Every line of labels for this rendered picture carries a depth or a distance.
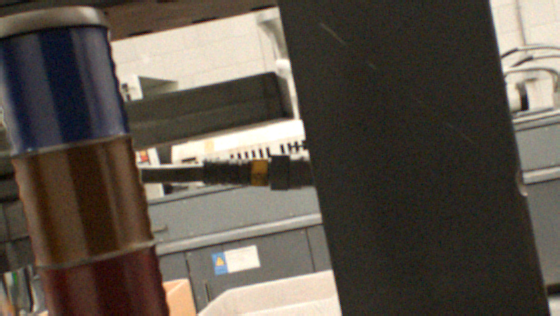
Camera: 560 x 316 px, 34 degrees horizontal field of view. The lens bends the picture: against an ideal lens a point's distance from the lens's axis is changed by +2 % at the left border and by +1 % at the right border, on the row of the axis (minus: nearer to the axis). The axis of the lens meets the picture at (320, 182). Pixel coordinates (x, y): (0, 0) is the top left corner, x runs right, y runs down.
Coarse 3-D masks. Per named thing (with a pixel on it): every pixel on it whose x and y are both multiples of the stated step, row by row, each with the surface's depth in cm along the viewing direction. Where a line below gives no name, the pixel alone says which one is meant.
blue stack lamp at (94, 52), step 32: (64, 32) 27; (96, 32) 28; (0, 64) 27; (32, 64) 27; (64, 64) 27; (96, 64) 28; (0, 96) 28; (32, 96) 27; (64, 96) 27; (96, 96) 28; (32, 128) 27; (64, 128) 27; (96, 128) 28; (128, 128) 29
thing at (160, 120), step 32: (160, 96) 50; (192, 96) 50; (224, 96) 50; (256, 96) 50; (288, 96) 55; (0, 128) 51; (160, 128) 50; (192, 128) 50; (224, 128) 50; (0, 160) 51; (0, 192) 52; (0, 224) 47; (0, 256) 47; (32, 256) 50; (0, 288) 50; (32, 288) 50
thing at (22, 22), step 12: (24, 12) 27; (36, 12) 27; (48, 12) 27; (60, 12) 27; (72, 12) 27; (84, 12) 28; (96, 12) 28; (0, 24) 27; (12, 24) 27; (24, 24) 27; (36, 24) 27; (48, 24) 27; (60, 24) 27; (72, 24) 27; (84, 24) 28; (96, 24) 28; (108, 24) 29; (0, 36) 27; (12, 36) 27
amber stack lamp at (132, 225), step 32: (32, 160) 27; (64, 160) 27; (96, 160) 27; (128, 160) 28; (32, 192) 28; (64, 192) 27; (96, 192) 27; (128, 192) 28; (32, 224) 28; (64, 224) 27; (96, 224) 27; (128, 224) 28; (64, 256) 27
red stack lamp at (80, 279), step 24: (72, 264) 28; (96, 264) 27; (120, 264) 28; (144, 264) 28; (48, 288) 28; (72, 288) 27; (96, 288) 27; (120, 288) 28; (144, 288) 28; (48, 312) 28; (72, 312) 28; (96, 312) 27; (120, 312) 28; (144, 312) 28; (168, 312) 29
